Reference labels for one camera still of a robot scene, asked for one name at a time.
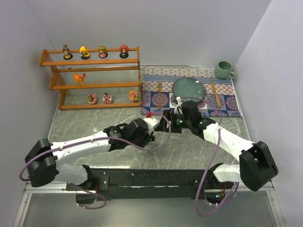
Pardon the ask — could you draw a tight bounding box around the pink bear flower toy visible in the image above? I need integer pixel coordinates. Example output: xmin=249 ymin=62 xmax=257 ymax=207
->
xmin=128 ymin=90 xmax=139 ymax=103

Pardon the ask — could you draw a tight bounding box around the strawberry cake slice toy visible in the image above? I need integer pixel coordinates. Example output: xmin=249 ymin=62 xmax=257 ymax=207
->
xmin=102 ymin=92 xmax=113 ymax=104

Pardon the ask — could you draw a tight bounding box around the pink bear strawberry toy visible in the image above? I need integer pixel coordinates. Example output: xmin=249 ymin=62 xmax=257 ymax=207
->
xmin=88 ymin=94 xmax=98 ymax=105

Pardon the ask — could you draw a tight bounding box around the red hair doll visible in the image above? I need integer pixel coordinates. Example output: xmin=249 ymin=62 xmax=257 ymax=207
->
xmin=119 ymin=44 xmax=129 ymax=59

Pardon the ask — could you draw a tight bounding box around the orange fox toy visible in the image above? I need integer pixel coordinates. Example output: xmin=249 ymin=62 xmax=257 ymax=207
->
xmin=73 ymin=73 xmax=86 ymax=84

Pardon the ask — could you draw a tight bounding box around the blonde hair pink doll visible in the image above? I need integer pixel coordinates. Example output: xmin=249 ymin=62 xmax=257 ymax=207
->
xmin=98 ymin=45 xmax=108 ymax=59

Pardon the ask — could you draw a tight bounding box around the yellow hair doll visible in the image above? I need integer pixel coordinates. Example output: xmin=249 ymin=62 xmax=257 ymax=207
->
xmin=80 ymin=46 xmax=90 ymax=60

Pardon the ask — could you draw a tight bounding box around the brown bun hair doll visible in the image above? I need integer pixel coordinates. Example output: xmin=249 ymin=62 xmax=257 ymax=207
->
xmin=62 ymin=44 xmax=73 ymax=61

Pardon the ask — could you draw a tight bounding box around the black dragon toy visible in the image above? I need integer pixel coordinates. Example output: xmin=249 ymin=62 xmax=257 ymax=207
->
xmin=150 ymin=132 xmax=156 ymax=141

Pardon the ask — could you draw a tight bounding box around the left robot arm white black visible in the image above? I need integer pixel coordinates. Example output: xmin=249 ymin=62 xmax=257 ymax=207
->
xmin=25 ymin=117 xmax=159 ymax=187

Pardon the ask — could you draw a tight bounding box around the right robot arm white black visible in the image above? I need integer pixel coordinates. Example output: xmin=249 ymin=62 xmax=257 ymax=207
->
xmin=154 ymin=101 xmax=278 ymax=192

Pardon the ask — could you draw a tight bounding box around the orange wooden two-tier shelf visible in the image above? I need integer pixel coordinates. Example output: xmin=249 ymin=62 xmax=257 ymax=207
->
xmin=39 ymin=46 xmax=142 ymax=110

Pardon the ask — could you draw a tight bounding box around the teal ceramic plate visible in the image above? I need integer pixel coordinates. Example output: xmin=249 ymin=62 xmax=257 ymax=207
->
xmin=172 ymin=78 xmax=206 ymax=103

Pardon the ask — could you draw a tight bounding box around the golden fork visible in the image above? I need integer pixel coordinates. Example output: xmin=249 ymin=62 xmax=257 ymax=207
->
xmin=157 ymin=81 xmax=162 ymax=110

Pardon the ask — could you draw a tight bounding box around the patterned blue pink placemat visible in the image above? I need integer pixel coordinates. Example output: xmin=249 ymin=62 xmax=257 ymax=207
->
xmin=141 ymin=66 xmax=241 ymax=117

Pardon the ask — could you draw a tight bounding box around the golden knife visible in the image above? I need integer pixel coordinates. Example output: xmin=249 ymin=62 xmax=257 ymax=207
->
xmin=211 ymin=81 xmax=221 ymax=107

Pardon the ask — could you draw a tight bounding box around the teal ceramic mug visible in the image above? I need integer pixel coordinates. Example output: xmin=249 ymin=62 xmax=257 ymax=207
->
xmin=214 ymin=61 xmax=235 ymax=79

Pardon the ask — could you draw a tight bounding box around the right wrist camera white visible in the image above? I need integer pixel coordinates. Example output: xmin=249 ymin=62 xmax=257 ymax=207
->
xmin=174 ymin=96 xmax=183 ymax=115

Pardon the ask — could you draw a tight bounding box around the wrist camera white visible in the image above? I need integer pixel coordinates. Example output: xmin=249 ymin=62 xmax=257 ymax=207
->
xmin=174 ymin=96 xmax=183 ymax=115
xmin=143 ymin=112 xmax=160 ymax=131

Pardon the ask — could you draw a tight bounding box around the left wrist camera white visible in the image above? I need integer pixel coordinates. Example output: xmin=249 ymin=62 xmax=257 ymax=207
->
xmin=143 ymin=112 xmax=160 ymax=131

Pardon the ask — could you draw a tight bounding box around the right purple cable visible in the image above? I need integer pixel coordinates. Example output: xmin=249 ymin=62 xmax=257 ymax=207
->
xmin=181 ymin=96 xmax=240 ymax=217

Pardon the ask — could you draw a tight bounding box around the black mounting base rail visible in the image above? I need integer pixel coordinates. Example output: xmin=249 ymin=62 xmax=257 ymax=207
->
xmin=63 ymin=165 xmax=225 ymax=204

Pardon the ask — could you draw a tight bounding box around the aluminium frame rail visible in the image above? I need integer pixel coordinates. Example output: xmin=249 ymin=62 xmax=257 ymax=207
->
xmin=23 ymin=182 xmax=286 ymax=227

